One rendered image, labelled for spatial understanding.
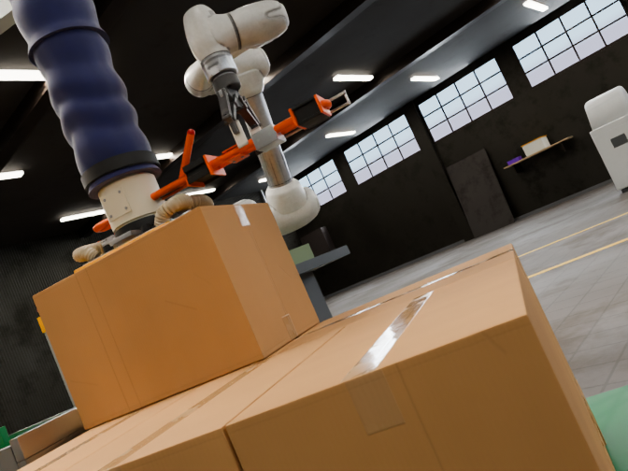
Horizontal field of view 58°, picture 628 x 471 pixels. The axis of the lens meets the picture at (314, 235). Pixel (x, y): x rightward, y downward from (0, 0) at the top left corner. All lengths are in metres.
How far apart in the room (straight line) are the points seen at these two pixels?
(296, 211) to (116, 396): 1.07
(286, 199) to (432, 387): 1.70
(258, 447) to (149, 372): 0.84
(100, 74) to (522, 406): 1.46
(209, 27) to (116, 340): 0.87
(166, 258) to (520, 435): 1.01
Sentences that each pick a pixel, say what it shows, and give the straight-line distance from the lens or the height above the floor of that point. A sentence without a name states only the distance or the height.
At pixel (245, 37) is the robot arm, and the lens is 1.67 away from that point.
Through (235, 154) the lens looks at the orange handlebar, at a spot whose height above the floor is 1.06.
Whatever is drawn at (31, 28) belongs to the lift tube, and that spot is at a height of 1.65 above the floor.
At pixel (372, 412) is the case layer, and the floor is 0.50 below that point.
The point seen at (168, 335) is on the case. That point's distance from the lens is 1.50.
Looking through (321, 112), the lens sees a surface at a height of 1.05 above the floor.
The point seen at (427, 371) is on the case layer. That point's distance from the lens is 0.67.
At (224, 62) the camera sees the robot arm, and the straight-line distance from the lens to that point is 1.62.
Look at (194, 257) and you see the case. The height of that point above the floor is 0.84.
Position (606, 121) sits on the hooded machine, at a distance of 9.64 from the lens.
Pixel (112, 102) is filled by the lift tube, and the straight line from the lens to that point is 1.76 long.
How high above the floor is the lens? 0.67
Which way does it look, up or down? 4 degrees up
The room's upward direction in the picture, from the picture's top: 24 degrees counter-clockwise
